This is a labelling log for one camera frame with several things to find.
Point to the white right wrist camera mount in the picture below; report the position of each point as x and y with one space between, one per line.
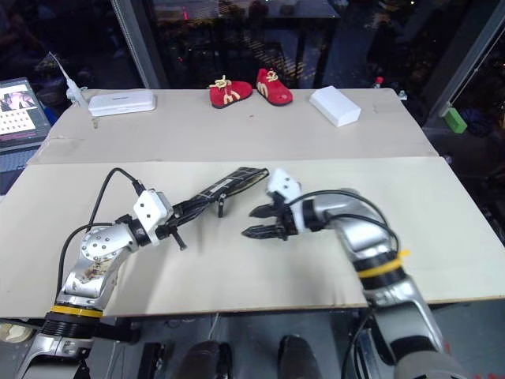
285 184

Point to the white flat plastic case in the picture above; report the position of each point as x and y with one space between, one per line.
122 103

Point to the white rectangular box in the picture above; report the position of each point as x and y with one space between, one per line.
335 106

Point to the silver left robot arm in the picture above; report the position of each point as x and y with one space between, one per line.
94 245

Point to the laptop with lit screen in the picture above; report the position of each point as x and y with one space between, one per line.
17 108

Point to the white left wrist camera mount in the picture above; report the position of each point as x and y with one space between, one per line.
150 209

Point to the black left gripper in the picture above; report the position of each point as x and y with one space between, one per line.
173 231

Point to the grey window frame post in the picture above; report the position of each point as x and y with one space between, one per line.
469 55
136 43

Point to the small red-capped bottle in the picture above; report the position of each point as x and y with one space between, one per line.
378 82

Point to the dark rounded shape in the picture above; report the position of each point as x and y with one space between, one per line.
207 361
298 357

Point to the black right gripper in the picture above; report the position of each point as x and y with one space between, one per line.
287 226

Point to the green block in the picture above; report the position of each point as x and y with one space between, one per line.
455 120

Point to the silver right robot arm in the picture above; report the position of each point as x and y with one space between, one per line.
355 221

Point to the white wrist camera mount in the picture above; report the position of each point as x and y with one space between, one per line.
150 209
285 184

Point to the red slipper with yellow laces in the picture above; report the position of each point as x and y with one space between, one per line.
272 88
233 92

